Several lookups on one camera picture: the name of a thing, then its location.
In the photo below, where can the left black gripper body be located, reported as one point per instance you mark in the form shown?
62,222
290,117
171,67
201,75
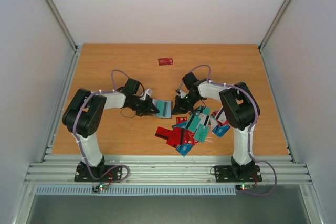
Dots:
141,107

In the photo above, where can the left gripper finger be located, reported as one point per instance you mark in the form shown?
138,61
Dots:
154,109
148,113

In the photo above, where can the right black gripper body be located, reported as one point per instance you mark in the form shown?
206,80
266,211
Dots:
184,104

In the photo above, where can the brown leather card holder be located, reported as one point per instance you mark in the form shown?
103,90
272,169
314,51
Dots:
160,108

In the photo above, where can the teal card bottom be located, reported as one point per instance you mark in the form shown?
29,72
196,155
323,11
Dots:
192,123

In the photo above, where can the blue card bottom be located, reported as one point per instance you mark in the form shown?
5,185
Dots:
184,149

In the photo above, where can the blue card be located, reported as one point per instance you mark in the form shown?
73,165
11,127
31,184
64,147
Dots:
184,149
220,131
180,125

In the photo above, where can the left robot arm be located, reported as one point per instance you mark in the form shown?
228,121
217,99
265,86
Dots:
83,115

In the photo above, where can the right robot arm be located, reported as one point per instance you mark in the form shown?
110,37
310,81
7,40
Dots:
240,108

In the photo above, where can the small red card top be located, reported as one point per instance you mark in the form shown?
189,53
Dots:
181,119

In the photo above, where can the blue card centre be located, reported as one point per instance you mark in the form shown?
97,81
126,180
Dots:
180,125

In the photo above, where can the dark red striped card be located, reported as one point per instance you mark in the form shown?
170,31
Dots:
163,133

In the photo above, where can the red card left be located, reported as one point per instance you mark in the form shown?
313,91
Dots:
176,137

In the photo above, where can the red VIP card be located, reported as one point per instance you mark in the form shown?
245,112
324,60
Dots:
188,138

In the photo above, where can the white card with stripe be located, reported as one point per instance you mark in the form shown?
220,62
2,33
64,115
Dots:
220,117

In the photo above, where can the blue card right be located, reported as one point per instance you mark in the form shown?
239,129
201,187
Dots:
220,131

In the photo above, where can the lone red card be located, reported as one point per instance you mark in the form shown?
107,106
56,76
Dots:
165,61

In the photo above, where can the left circuit board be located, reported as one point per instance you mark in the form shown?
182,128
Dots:
99,188

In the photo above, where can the circuit board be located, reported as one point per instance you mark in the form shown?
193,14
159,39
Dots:
244,187
99,188

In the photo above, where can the right circuit board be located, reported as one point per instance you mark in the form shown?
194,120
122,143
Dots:
244,187

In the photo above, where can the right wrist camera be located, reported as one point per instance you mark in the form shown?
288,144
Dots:
181,93

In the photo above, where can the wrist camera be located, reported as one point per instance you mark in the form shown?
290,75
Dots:
147,93
181,93

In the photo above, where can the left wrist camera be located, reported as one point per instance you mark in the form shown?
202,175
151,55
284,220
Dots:
147,93

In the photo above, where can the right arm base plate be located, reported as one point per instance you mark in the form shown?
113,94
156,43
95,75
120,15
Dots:
226,174

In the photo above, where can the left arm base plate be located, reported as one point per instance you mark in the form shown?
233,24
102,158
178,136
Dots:
82,175

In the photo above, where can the aluminium frame rails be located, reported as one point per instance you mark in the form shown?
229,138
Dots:
165,170

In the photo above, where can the grey slotted cable duct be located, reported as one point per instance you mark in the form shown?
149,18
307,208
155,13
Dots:
139,190

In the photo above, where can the left frame post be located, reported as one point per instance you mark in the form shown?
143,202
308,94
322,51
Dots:
54,10

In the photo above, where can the frame post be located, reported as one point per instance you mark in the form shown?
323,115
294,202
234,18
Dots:
275,22
54,10

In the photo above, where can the right frame post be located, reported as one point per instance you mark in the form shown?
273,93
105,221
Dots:
275,22

